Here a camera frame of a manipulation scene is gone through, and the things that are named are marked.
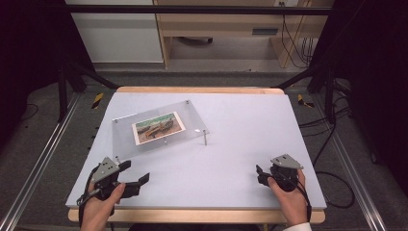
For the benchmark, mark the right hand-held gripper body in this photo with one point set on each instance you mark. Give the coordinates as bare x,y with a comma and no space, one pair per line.
285,174

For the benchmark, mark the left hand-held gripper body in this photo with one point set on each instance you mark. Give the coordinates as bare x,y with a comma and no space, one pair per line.
103,171

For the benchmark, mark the person's right hand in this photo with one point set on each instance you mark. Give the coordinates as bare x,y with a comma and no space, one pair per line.
290,202

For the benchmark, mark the person's left hand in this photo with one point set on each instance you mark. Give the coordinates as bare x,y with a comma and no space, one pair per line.
100,205

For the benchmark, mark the printed landscape photo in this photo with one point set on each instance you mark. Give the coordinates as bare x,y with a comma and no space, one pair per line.
158,127

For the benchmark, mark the yellow black tape strip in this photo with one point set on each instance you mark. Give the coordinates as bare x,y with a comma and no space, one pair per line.
97,100
303,100

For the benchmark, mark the black metal stand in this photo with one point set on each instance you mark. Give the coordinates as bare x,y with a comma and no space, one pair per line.
63,93
328,93

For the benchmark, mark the dark curtain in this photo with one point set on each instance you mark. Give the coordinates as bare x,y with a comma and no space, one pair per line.
32,48
372,80

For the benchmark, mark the white cabinet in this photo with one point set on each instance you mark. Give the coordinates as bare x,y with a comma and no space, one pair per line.
118,35

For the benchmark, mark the grey socket strip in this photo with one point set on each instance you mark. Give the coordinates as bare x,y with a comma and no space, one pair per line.
265,31

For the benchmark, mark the light wooden desk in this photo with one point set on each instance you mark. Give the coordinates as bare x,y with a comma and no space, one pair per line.
221,25

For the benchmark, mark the clear acrylic photo frame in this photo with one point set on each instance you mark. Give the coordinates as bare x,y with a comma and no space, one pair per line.
158,127

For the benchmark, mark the metal frame standoff screw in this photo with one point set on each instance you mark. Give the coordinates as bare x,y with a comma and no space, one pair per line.
205,138

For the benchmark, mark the aluminium floor rail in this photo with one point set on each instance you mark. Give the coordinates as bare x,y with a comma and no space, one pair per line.
352,166
38,163

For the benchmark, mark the black horizontal frame bar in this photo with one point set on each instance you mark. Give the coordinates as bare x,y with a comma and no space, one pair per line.
192,9

